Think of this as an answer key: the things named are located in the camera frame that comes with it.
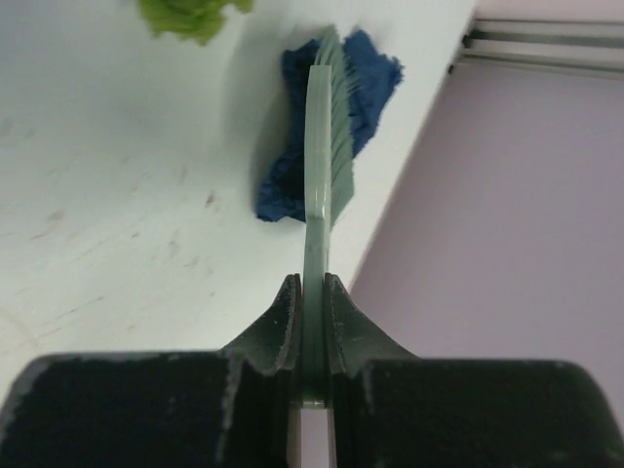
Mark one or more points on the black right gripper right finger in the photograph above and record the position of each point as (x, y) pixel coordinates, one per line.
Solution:
(390, 408)

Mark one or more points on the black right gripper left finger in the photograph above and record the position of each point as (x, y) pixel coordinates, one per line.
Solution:
(234, 407)

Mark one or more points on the light green hand brush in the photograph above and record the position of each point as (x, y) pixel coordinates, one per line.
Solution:
(328, 188)

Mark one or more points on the dark blue paper scrap right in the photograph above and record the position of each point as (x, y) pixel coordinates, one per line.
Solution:
(281, 192)

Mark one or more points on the green paper scrap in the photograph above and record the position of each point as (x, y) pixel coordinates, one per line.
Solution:
(189, 20)

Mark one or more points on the aluminium side rail right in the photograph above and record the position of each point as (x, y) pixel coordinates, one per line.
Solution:
(581, 48)

